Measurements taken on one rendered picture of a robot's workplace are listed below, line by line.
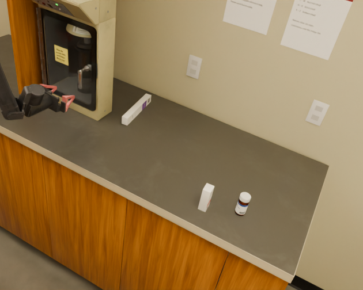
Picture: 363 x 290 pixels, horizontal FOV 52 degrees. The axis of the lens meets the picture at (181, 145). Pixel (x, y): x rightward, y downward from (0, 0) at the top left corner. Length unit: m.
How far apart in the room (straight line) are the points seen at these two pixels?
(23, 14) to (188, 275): 1.31
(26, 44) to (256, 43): 1.03
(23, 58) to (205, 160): 0.94
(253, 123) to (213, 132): 0.21
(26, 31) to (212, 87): 0.90
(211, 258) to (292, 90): 0.83
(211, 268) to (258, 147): 0.63
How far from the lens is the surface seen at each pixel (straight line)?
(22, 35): 1.84
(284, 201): 1.59
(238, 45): 1.78
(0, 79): 1.33
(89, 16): 1.53
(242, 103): 1.88
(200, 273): 1.60
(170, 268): 1.69
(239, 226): 1.42
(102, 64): 1.68
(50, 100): 1.53
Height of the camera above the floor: 1.97
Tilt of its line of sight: 37 degrees down
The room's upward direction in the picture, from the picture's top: 11 degrees clockwise
